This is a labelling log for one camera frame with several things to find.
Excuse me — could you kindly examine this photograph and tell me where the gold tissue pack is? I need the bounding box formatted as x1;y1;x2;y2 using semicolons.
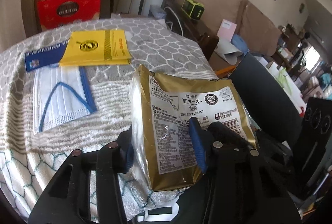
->
129;65;257;191

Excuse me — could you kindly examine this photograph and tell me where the yellow booklet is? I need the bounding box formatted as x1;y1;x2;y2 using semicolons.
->
59;29;132;67

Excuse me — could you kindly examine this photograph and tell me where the grey white patterned towel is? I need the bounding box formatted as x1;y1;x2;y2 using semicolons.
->
1;18;216;219

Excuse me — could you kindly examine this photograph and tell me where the blue white face mask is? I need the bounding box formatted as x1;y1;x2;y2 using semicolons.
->
33;66;97;133

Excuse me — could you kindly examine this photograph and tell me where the middle brown sofa cushion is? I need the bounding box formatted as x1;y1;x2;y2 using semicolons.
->
239;3;281;56

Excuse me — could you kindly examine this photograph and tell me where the white dome nail lamp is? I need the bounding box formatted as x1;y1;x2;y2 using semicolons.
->
214;38;243;65

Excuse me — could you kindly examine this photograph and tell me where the blue mask package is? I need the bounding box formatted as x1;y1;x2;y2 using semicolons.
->
24;40;69;73

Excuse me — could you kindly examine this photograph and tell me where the brown fabric sofa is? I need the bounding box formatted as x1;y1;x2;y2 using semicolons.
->
162;0;281;57

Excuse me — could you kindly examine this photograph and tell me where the green yellow power station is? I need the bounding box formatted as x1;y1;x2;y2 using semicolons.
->
181;0;205;21

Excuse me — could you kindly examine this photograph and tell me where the red collection chocolate box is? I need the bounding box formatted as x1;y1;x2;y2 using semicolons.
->
36;0;101;31

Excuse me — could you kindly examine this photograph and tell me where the round wall clock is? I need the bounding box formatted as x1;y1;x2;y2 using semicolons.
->
299;3;305;13

